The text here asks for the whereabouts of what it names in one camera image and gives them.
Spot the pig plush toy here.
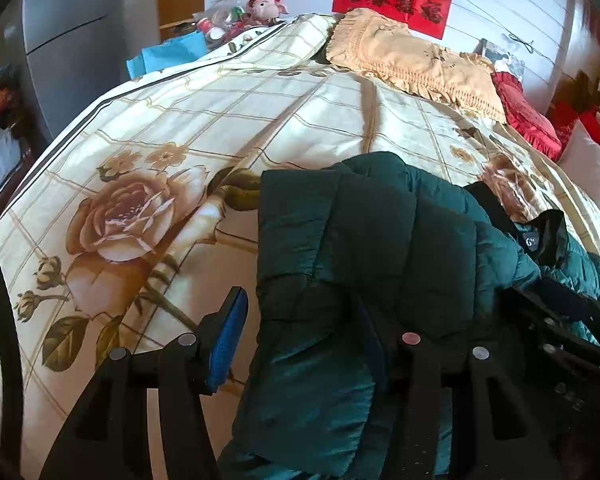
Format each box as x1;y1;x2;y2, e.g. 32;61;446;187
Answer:
244;0;288;26

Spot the beige fringed pillow cover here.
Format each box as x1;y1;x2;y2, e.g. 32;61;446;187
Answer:
326;8;506;122

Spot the red heart cushion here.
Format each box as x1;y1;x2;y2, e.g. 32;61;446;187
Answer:
491;72;562;162

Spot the framed photo on headboard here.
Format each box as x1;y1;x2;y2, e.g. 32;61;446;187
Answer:
479;38;524;81

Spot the dark green puffer jacket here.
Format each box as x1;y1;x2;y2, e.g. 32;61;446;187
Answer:
219;152;600;479

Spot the grey refrigerator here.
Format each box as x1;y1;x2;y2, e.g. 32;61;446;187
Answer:
19;0;125;142

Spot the floral cream bedspread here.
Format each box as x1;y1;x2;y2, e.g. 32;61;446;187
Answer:
0;14;600;479

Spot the white pillow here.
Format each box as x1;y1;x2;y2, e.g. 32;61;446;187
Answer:
558;120;600;208

